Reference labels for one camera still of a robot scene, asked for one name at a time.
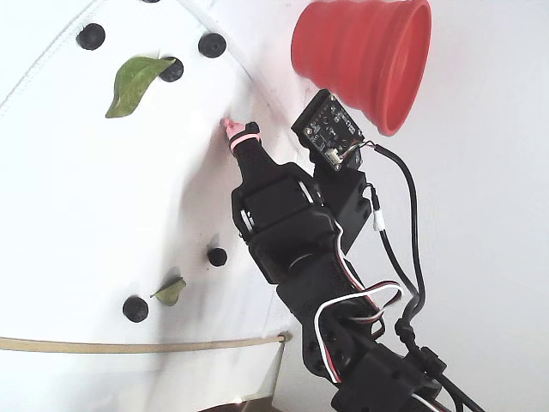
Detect pink-tipped gripper finger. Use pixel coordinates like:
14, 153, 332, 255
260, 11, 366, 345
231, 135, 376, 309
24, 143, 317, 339
219, 118, 276, 173

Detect black camera circuit board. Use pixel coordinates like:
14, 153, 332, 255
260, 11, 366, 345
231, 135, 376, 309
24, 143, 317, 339
291, 88, 366, 173

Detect black cable with white tape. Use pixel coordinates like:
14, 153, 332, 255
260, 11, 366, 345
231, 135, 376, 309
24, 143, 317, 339
366, 182, 419, 310

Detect black camera cable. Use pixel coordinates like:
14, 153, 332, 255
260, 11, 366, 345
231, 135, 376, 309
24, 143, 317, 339
353, 141, 430, 344

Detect large green leaf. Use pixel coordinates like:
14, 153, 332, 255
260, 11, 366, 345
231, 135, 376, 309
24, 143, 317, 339
105, 56, 177, 119

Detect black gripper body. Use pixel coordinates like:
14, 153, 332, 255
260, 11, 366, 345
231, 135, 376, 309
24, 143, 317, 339
231, 162, 372, 254

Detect large dark blueberry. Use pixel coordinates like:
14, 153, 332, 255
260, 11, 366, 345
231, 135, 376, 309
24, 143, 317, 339
122, 295, 150, 323

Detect red white black servo wires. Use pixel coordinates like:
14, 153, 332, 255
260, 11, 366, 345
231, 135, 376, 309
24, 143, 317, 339
312, 221, 407, 385

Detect long wooden stick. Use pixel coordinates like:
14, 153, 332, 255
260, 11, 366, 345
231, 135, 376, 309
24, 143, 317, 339
0, 333, 287, 354

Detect green leaf with stem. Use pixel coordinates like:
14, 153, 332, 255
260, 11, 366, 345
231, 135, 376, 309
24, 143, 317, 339
149, 276, 188, 307

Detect red collapsible silicone cup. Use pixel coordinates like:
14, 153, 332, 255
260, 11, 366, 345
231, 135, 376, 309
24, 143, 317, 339
290, 0, 432, 137

